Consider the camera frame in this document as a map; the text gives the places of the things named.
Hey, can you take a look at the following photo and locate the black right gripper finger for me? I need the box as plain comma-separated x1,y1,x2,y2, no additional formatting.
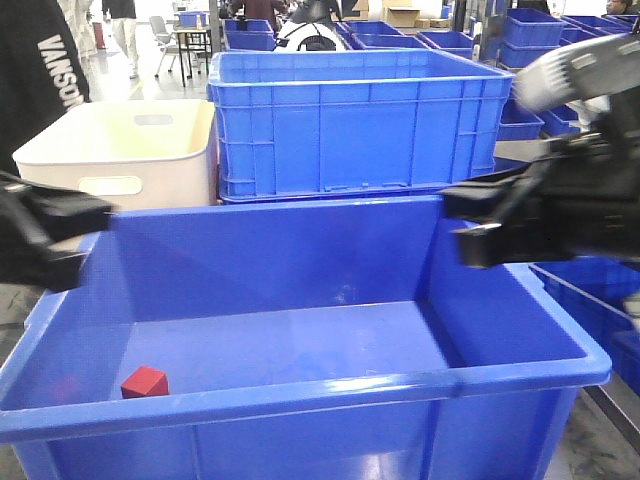
439,167,541,220

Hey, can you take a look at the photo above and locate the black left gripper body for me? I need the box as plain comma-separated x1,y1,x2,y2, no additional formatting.
1,172,115,292

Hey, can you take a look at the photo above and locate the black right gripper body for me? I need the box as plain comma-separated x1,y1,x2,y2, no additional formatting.
499,99,639,263

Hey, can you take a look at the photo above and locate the red cube block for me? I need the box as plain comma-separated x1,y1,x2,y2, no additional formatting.
120,366,169,399

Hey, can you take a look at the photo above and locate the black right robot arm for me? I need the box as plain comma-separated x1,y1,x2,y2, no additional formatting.
441,32,639,268

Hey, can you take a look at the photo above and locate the white plastic bin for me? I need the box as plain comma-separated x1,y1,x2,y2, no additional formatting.
13,99,214,210

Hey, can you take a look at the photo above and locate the large blue target bin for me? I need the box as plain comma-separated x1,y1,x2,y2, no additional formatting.
1,196,611,479

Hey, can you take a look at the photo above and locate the person in black jacket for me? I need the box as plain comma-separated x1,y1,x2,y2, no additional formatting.
1,1,90,175

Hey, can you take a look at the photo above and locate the blue crate behind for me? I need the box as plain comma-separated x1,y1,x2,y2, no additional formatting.
208,49,513,203

